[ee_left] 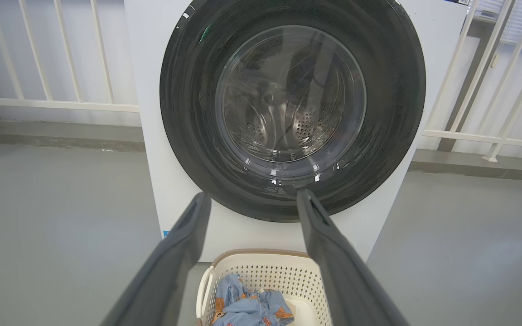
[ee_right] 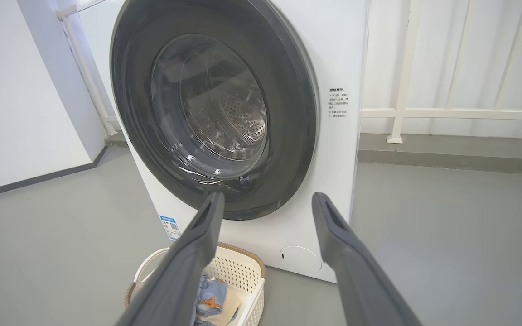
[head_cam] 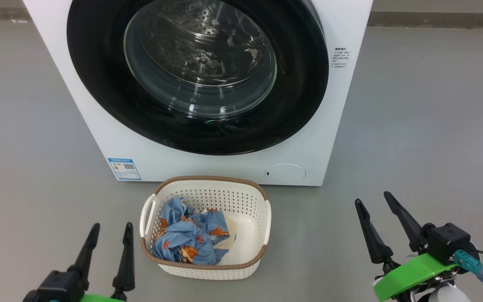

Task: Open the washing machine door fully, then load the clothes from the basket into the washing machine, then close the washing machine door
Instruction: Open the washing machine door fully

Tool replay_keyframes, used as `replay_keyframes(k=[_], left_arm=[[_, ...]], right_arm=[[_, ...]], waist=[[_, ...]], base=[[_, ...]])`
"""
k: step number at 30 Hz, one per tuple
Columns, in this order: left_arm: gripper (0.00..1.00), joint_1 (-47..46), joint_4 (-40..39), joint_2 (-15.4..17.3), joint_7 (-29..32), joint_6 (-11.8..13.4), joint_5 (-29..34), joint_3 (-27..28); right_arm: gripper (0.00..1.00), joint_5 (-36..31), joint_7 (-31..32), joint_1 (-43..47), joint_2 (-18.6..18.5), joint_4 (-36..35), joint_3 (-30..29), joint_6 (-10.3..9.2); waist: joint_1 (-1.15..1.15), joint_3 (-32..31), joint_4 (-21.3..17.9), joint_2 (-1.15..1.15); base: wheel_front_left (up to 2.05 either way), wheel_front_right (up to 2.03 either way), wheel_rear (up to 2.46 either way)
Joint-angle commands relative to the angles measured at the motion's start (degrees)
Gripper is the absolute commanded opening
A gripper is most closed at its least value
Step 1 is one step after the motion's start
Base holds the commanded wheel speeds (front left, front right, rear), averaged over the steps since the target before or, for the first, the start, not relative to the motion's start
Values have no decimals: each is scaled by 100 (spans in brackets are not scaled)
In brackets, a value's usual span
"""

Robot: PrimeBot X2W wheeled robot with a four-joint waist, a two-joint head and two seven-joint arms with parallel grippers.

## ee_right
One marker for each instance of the black round glass washer door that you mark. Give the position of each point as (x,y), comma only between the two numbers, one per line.
(288,90)

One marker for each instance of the white front-load washing machine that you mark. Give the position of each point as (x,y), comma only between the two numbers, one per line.
(333,54)

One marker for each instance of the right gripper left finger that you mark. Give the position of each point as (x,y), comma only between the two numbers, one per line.
(179,280)

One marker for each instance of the cream perforated laundry basket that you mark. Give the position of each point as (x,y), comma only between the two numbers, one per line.
(243,271)

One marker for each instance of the round white filter cover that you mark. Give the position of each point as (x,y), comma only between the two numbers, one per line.
(301,260)

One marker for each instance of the blue orange-print garment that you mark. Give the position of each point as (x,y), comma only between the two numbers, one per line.
(211,294)

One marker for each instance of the steel perforated washer drum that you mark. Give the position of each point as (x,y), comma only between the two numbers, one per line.
(243,117)

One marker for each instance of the black text notice sticker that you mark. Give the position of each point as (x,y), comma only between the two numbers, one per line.
(338,103)

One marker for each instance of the blue energy label sticker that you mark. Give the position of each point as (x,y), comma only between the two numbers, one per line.
(170,227)

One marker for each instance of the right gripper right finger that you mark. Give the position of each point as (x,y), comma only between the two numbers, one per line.
(356,280)

